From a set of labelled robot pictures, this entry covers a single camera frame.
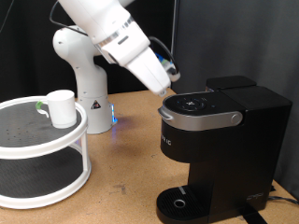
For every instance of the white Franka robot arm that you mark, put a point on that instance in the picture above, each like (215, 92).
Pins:
(90, 87)

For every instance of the black coffee pod machine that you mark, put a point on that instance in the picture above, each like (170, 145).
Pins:
(233, 31)

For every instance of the black Keurig coffee machine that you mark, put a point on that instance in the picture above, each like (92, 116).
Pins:
(236, 155)

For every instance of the black fabric curtain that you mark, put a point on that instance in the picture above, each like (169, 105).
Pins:
(25, 56)

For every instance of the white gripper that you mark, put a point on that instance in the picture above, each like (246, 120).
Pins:
(148, 70)

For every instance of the white mug with green tape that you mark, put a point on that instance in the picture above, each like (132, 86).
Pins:
(62, 109)

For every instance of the white two-tier round turntable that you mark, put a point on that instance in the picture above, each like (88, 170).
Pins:
(31, 137)

